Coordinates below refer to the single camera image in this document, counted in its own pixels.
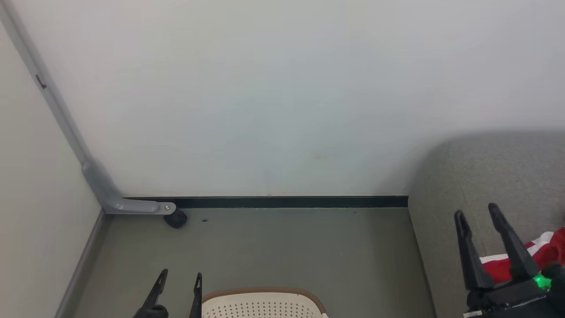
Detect cream perforated laundry basket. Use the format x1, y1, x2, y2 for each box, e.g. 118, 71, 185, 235
202, 288, 329, 318

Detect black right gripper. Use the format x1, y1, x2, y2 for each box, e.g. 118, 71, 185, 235
454, 203, 561, 318

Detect black caster wheel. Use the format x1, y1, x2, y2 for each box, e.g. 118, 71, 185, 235
164, 209, 188, 229

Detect black baseboard strip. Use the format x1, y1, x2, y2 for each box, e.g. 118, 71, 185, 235
124, 196, 409, 209

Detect grey wall skirting strip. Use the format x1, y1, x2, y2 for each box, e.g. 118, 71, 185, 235
55, 210, 106, 318

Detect red and white garment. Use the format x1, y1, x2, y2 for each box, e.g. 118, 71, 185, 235
479, 227, 565, 284

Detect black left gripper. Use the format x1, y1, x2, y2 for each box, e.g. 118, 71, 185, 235
132, 269, 203, 318

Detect grey fabric sofa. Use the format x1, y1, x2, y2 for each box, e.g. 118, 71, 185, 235
408, 131, 565, 318

